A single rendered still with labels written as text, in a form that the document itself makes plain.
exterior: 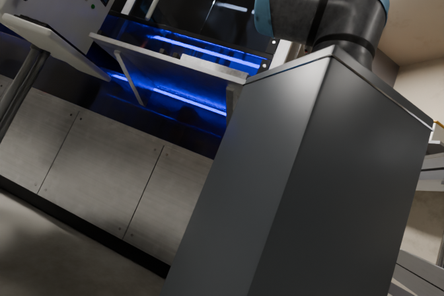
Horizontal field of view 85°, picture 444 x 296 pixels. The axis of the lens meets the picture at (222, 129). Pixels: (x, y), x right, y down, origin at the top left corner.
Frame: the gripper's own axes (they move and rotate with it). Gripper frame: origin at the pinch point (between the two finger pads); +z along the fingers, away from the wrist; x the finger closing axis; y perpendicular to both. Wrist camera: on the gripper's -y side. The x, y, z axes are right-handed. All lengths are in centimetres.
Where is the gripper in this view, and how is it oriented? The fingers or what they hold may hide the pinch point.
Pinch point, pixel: (306, 50)
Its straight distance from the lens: 105.3
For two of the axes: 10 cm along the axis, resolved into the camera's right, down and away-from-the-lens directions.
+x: 0.1, -0.4, 10.0
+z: -1.0, 9.9, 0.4
